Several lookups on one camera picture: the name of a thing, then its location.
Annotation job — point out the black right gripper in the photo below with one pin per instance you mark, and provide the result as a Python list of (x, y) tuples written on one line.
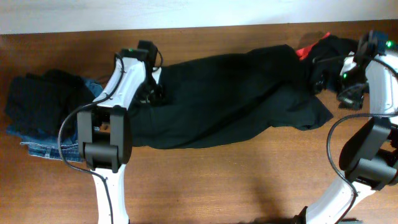
[(329, 76)]

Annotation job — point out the black trousers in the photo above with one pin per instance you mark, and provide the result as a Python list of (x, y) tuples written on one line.
[(228, 98)]

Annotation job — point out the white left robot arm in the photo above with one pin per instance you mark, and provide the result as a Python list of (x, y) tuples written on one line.
[(104, 130)]

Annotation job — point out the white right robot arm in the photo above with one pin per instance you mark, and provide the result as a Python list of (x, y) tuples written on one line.
[(368, 160)]

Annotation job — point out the crumpled black clothes pile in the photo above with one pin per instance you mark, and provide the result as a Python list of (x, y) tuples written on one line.
[(329, 52)]

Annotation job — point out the red garment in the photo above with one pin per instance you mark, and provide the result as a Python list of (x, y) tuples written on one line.
[(308, 41)]

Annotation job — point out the folded blue jeans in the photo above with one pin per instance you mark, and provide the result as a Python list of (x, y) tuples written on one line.
[(45, 145)]

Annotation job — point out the folded black garment stack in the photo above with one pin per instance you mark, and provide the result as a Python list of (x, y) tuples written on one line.
[(42, 102)]

